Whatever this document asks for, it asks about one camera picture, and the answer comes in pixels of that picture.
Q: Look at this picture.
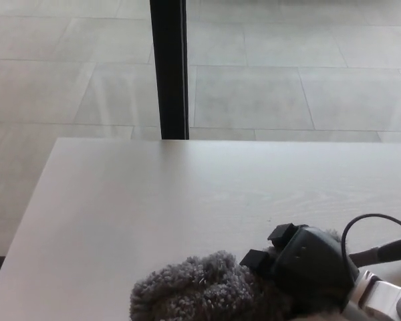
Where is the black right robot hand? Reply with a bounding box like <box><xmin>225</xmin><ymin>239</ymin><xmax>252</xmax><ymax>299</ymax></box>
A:
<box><xmin>239</xmin><ymin>223</ymin><xmax>360</xmax><ymax>314</ymax></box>

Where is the grey fluffy microfibre duster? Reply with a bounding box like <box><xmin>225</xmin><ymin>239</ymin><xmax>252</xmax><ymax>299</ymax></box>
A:
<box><xmin>129</xmin><ymin>228</ymin><xmax>401</xmax><ymax>321</ymax></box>

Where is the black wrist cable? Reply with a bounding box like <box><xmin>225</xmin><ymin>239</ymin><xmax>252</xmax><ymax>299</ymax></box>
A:
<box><xmin>340</xmin><ymin>213</ymin><xmax>401</xmax><ymax>268</ymax></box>

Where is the black window frame post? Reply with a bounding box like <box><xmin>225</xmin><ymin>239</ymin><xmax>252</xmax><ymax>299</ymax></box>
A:
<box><xmin>149</xmin><ymin>0</ymin><xmax>190</xmax><ymax>140</ymax></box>

